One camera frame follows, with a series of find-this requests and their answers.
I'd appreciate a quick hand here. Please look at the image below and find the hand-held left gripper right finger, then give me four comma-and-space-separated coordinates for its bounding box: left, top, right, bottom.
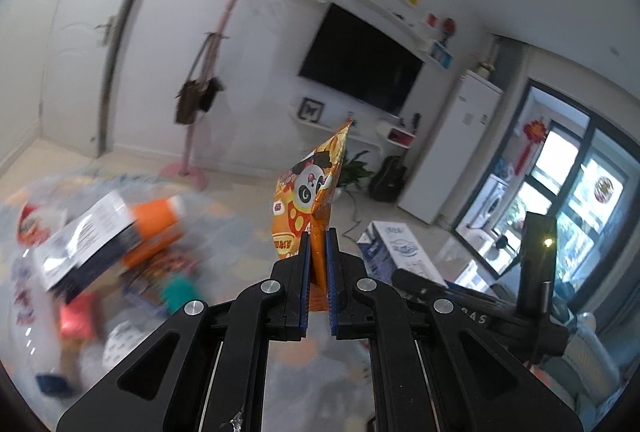
325, 227, 583, 432

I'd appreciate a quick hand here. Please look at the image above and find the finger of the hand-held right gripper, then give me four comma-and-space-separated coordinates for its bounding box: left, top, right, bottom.
391, 268, 453, 308

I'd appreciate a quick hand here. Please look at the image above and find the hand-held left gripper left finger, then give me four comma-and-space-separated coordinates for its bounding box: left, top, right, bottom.
56, 228, 313, 432

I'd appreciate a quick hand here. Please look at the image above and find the orange snack packet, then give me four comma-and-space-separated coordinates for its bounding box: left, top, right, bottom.
270, 118, 353, 313

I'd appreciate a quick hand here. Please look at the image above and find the white toothpaste box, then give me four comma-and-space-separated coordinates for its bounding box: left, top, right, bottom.
32, 191, 138, 303

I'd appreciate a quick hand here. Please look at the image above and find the white blue cardboard box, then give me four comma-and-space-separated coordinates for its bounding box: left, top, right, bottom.
356, 221, 448, 288

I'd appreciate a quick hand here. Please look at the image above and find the white washing machine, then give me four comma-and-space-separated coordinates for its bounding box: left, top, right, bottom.
475, 175, 521, 238

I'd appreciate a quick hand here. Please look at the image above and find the glass sliding door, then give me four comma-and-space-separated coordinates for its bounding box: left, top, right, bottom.
452, 80, 633, 303

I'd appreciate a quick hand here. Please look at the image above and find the grey sofa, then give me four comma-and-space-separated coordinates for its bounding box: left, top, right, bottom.
530, 307, 636, 428

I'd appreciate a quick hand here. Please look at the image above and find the green potted plant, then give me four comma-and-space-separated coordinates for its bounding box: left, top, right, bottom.
336, 151, 376, 193

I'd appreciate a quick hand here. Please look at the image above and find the teal small object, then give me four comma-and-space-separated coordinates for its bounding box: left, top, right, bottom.
160, 277, 203, 313

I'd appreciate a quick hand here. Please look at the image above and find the red knot ornament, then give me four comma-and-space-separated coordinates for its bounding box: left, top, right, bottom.
517, 117, 548, 168

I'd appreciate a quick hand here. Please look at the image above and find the white refrigerator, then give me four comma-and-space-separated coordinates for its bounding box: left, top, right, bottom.
397, 68, 503, 225

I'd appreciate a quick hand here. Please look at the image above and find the colourful printed packet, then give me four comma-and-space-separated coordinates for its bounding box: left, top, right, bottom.
122, 247, 198, 313

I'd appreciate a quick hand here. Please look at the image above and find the white red oval shelf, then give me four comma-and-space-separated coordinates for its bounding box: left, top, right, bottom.
375, 119, 417, 150

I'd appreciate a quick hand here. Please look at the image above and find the framed butterfly picture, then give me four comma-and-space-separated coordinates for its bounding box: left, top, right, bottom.
298, 96, 325, 122

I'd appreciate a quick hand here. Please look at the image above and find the white dotted object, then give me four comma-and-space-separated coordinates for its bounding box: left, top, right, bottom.
102, 319, 151, 373

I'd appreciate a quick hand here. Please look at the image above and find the brown tote bag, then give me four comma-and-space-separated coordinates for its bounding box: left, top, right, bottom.
174, 35, 211, 125

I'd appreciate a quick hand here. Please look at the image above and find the black small bag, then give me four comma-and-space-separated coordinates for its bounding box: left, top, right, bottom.
199, 35, 225, 113

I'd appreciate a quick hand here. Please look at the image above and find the black flat television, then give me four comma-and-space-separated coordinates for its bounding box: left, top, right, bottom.
298, 4, 425, 118

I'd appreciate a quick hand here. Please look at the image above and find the small white blue box shelf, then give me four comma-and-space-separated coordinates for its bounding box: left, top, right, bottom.
431, 41, 453, 68

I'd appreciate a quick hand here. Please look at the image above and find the long white wavy shelf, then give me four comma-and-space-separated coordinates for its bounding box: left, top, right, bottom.
330, 0, 446, 63

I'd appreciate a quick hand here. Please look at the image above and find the small navy object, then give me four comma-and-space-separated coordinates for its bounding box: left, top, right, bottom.
36, 374, 73, 397

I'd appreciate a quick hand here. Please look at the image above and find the red white packet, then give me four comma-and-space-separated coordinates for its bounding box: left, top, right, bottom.
15, 205, 68, 248

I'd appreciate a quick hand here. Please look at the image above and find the pink coat rack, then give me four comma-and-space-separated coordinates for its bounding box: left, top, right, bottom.
160, 0, 296, 190

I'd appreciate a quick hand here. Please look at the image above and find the white printed plastic bag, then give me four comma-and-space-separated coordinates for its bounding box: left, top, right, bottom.
0, 257, 56, 373

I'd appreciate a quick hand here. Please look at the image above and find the white door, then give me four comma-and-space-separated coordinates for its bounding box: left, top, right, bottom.
37, 0, 166, 158

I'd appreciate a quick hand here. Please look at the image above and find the black floor cable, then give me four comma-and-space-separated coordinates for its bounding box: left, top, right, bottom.
342, 189, 363, 235

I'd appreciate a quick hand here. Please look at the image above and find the low white wall shelf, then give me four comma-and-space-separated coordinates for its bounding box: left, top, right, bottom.
295, 115, 386, 153

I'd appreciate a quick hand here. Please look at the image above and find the metal door handle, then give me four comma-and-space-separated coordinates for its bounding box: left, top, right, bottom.
95, 15, 121, 46

